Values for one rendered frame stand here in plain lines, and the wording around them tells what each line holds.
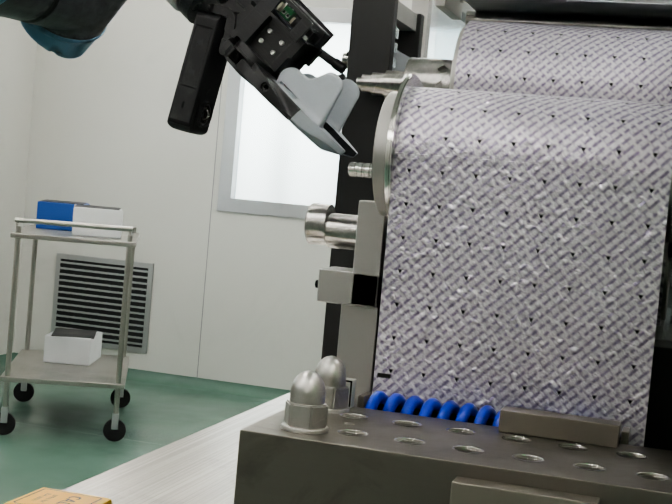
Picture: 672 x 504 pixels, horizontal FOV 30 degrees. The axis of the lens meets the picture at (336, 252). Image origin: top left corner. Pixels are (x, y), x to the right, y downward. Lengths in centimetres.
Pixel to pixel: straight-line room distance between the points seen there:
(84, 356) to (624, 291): 513
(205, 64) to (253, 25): 6
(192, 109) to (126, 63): 621
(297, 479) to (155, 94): 642
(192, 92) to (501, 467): 49
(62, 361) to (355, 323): 496
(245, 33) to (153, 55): 617
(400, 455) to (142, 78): 650
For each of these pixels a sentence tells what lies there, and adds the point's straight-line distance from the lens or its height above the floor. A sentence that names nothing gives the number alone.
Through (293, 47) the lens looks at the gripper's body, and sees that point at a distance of 116.
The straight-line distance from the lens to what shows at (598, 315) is 107.
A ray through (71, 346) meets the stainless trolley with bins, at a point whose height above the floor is 35.
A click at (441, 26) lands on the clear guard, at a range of 217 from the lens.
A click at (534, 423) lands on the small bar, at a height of 104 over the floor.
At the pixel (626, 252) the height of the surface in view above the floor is 118.
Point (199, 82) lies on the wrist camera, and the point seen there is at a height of 130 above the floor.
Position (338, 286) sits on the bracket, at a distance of 119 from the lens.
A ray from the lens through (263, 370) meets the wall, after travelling 708.
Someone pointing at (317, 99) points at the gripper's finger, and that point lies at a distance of 114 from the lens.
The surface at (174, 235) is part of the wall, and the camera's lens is 722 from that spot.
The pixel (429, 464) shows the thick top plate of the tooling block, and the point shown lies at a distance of 91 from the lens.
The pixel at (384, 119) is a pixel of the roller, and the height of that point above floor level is 128.
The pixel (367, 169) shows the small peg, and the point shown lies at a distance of 115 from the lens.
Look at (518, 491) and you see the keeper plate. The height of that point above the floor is 102.
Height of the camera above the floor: 122
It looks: 3 degrees down
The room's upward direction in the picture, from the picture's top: 5 degrees clockwise
